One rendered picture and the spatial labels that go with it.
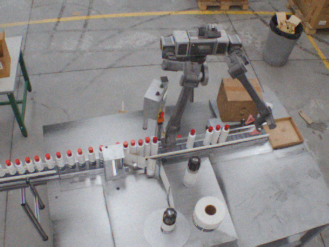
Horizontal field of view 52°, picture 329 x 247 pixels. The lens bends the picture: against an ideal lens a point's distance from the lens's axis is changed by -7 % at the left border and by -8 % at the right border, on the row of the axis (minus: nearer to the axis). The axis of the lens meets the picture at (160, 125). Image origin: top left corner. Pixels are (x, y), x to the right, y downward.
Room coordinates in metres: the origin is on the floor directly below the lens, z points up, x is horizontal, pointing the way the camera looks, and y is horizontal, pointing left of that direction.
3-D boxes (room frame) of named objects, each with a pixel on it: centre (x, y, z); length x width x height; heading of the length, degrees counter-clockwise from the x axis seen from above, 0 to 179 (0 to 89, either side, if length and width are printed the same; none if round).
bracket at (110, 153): (1.25, 0.29, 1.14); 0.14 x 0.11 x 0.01; 110
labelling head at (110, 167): (1.26, 0.29, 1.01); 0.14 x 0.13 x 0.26; 110
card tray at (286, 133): (1.82, -1.02, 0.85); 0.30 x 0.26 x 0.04; 110
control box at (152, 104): (1.53, 0.05, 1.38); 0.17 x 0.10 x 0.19; 165
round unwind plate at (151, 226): (0.86, -0.11, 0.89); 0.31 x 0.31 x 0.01
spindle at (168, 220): (0.86, -0.11, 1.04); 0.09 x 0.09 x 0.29
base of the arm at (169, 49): (1.90, 0.00, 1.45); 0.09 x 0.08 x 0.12; 104
